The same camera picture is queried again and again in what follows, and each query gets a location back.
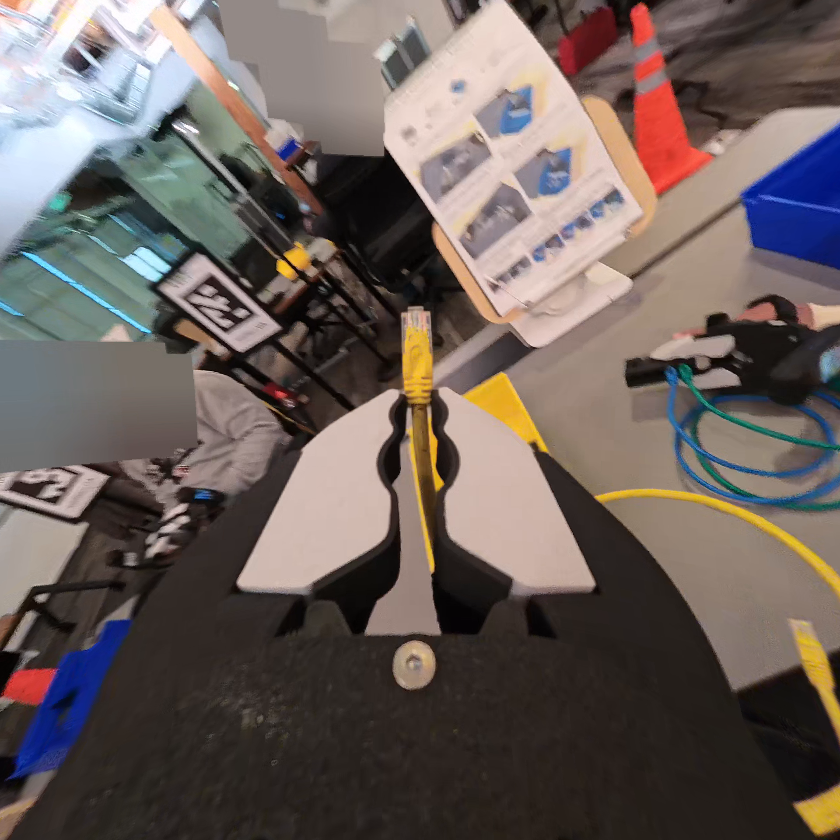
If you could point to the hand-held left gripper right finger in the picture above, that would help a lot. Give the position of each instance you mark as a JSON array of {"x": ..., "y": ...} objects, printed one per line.
[{"x": 512, "y": 512}]

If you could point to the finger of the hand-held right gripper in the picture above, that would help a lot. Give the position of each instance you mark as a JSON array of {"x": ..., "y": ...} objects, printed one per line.
[
  {"x": 715, "y": 371},
  {"x": 702, "y": 346}
]

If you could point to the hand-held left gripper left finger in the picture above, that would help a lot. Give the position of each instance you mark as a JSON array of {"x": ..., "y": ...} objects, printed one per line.
[{"x": 328, "y": 505}]

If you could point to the black network switch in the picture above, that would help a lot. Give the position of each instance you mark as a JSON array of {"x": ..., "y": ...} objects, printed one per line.
[{"x": 646, "y": 373}]

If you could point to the yellow plastic bin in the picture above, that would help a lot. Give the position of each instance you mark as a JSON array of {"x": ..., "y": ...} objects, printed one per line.
[{"x": 502, "y": 407}]

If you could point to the blue plastic bin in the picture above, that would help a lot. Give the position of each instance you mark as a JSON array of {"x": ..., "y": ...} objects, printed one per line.
[{"x": 800, "y": 210}]

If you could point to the person's right hand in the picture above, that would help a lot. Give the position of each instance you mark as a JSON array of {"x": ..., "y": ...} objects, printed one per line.
[{"x": 694, "y": 333}]

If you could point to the black white marker sign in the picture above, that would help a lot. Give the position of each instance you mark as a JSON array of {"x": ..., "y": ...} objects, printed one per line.
[
  {"x": 220, "y": 302},
  {"x": 52, "y": 489}
]

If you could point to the orange traffic cone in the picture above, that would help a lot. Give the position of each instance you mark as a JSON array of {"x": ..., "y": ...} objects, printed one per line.
[{"x": 659, "y": 118}]

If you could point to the instruction sheet on wooden board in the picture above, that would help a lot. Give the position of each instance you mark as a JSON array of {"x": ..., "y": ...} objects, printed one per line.
[{"x": 512, "y": 164}]

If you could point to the blue plastic crate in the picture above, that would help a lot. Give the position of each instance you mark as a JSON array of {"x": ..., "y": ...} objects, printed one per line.
[{"x": 72, "y": 702}]

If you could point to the red box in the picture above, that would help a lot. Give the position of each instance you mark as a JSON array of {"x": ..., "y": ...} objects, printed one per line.
[{"x": 587, "y": 39}]

